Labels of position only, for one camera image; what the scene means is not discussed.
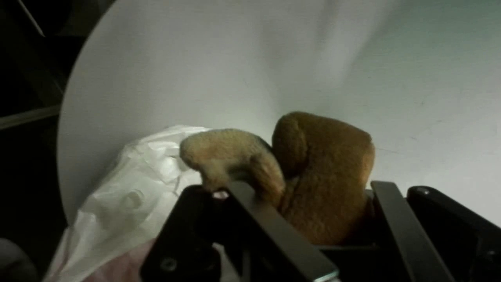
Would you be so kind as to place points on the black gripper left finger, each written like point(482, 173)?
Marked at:
point(260, 231)

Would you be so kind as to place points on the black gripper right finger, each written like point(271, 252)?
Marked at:
point(415, 249)

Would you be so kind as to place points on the brown plush toy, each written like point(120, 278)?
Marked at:
point(313, 171)

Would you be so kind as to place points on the white plastic bag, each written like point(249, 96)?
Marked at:
point(122, 215)

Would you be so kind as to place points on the round white table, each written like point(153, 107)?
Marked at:
point(421, 75)

